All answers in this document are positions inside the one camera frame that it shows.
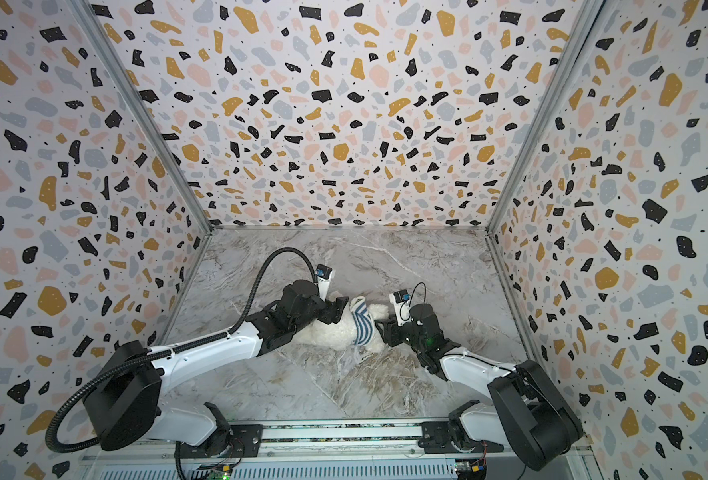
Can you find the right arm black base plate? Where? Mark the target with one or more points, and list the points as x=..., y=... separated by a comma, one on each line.
x=448, y=437

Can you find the white fluffy teddy bear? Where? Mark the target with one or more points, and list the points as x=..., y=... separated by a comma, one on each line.
x=341, y=336

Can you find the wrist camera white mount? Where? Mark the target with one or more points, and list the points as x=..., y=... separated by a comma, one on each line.
x=324, y=276
x=401, y=301

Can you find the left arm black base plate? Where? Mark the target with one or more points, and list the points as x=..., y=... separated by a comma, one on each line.
x=239, y=442

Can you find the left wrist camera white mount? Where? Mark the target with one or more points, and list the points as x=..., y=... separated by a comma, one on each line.
x=324, y=276

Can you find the blue white striped knit sweater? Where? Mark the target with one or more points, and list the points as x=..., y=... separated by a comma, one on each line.
x=364, y=324

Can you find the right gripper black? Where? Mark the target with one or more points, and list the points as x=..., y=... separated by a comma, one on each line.
x=398, y=333

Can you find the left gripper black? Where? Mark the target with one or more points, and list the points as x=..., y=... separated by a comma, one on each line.
x=331, y=306

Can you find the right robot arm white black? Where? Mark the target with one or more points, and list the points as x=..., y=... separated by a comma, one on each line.
x=527, y=413

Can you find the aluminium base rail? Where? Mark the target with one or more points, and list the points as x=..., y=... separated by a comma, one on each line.
x=338, y=440

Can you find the grey vented cable duct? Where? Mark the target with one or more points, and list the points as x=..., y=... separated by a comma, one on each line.
x=298, y=470

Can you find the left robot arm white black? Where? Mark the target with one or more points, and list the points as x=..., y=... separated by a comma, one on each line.
x=123, y=401

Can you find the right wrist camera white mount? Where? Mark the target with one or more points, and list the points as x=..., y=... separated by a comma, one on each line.
x=401, y=301

